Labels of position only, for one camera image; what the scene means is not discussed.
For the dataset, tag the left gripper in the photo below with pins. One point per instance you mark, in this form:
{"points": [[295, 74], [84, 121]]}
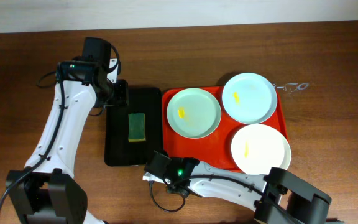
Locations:
{"points": [[121, 93]]}

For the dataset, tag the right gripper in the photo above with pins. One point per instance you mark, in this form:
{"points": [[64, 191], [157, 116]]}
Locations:
{"points": [[169, 161]]}

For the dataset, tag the black plastic tray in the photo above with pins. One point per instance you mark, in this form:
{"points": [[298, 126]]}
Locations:
{"points": [[118, 150]]}

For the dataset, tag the green yellow sponge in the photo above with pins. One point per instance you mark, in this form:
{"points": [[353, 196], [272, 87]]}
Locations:
{"points": [[136, 131]]}

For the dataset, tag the pale green plate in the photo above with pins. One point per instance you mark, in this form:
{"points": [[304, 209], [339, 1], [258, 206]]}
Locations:
{"points": [[194, 113]]}

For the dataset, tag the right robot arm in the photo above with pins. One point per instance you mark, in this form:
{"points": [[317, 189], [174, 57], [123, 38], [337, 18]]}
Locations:
{"points": [[277, 197]]}

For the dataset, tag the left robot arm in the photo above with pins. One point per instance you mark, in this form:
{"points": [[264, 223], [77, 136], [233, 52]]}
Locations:
{"points": [[45, 191]]}

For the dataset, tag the red plastic tray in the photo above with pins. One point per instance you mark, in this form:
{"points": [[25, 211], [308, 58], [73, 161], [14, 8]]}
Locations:
{"points": [[215, 149]]}

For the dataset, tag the white plate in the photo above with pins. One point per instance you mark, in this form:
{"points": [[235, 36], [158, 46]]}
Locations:
{"points": [[256, 148]]}

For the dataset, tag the light blue plate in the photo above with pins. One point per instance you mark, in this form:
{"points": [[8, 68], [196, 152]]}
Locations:
{"points": [[249, 98]]}

